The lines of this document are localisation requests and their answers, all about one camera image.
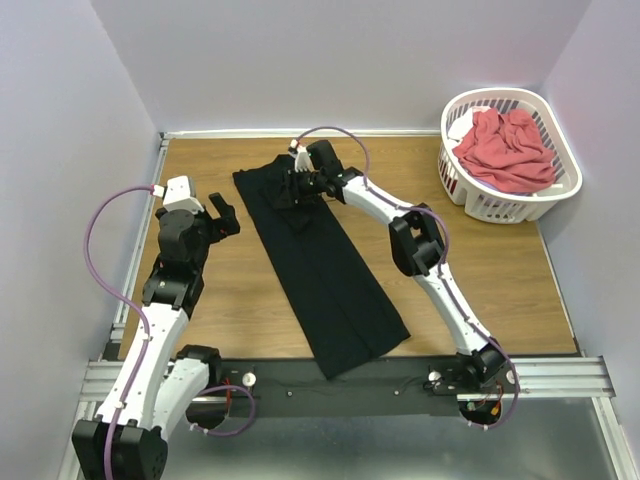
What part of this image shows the black t-shirt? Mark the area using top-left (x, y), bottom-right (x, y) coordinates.
top-left (233, 155), bottom-right (410, 379)

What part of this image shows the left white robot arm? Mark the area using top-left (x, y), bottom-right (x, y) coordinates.
top-left (71, 192), bottom-right (240, 479)

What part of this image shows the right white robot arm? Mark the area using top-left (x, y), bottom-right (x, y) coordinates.
top-left (267, 139), bottom-right (509, 388)

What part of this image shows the white cloth in basket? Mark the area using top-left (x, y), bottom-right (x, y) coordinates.
top-left (447, 106), bottom-right (490, 147)

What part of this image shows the left silver bolt knob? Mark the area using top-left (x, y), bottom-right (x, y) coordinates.
top-left (242, 372), bottom-right (257, 388)

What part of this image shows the silver bolt knob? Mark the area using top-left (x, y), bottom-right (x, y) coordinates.
top-left (428, 370), bottom-right (442, 385)
top-left (242, 372), bottom-right (257, 388)

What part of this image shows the white laundry basket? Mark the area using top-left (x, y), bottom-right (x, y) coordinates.
top-left (438, 87), bottom-right (583, 224)

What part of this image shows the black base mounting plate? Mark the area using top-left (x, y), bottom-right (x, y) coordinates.
top-left (221, 356), bottom-right (515, 418)

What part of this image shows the red t-shirt in basket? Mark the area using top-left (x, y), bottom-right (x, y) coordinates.
top-left (452, 108), bottom-right (555, 195)

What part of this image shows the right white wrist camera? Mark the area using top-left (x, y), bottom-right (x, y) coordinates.
top-left (288, 139), bottom-right (314, 172)

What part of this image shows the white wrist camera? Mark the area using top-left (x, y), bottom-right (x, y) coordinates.
top-left (288, 139), bottom-right (314, 172)
top-left (151, 175), bottom-right (204, 214)

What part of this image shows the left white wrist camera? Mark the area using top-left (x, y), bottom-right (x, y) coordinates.
top-left (151, 175), bottom-right (204, 214)

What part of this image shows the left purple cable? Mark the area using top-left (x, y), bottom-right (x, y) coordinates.
top-left (83, 184), bottom-right (257, 480)

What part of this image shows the purple cable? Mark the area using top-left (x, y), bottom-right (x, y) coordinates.
top-left (83, 184), bottom-right (257, 480)
top-left (288, 125), bottom-right (521, 431)

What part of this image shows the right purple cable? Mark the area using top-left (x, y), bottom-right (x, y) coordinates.
top-left (288, 125), bottom-right (521, 431)

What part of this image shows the aluminium frame rail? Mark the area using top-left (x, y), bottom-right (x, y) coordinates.
top-left (80, 357), bottom-right (615, 402)

